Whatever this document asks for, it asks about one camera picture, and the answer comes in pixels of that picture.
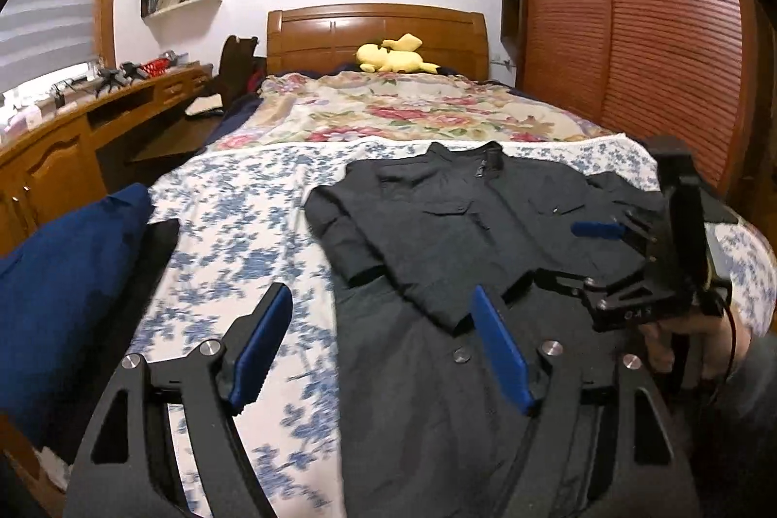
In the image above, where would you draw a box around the red basket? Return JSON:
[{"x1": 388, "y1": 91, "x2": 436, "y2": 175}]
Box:
[{"x1": 141, "y1": 56, "x2": 171, "y2": 78}]

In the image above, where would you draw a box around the wooden louvered wardrobe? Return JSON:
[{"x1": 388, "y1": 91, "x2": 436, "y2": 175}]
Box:
[{"x1": 502, "y1": 0, "x2": 776, "y2": 230}]

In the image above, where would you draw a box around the window blind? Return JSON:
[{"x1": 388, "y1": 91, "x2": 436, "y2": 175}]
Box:
[{"x1": 1, "y1": 0, "x2": 98, "y2": 92}]

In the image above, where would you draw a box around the yellow plush toy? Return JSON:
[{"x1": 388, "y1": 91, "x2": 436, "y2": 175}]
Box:
[{"x1": 355, "y1": 33, "x2": 439, "y2": 74}]

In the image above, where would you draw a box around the wooden headboard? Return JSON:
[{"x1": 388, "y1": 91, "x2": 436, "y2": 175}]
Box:
[{"x1": 266, "y1": 2, "x2": 490, "y2": 80}]

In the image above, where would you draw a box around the navy blue garment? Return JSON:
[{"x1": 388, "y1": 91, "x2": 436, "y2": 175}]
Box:
[{"x1": 1, "y1": 184, "x2": 153, "y2": 443}]

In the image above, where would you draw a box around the dark wooden chair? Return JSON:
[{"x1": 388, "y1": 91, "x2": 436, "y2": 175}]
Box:
[{"x1": 219, "y1": 35, "x2": 268, "y2": 109}]

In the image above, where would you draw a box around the blue floral white bedsheet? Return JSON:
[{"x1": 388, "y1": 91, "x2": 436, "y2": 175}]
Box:
[{"x1": 130, "y1": 135, "x2": 776, "y2": 517}]

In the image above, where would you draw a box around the person's right hand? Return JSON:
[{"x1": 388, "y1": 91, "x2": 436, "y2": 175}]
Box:
[{"x1": 639, "y1": 305, "x2": 752, "y2": 380}]

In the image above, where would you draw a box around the black zip jacket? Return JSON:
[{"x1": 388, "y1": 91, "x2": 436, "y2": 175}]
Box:
[{"x1": 303, "y1": 139, "x2": 739, "y2": 518}]

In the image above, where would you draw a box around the wooden desk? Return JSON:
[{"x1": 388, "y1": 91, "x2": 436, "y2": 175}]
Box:
[{"x1": 1, "y1": 65, "x2": 212, "y2": 254}]

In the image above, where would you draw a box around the red floral beige quilt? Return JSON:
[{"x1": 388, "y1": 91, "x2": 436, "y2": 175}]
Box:
[{"x1": 208, "y1": 69, "x2": 608, "y2": 151}]

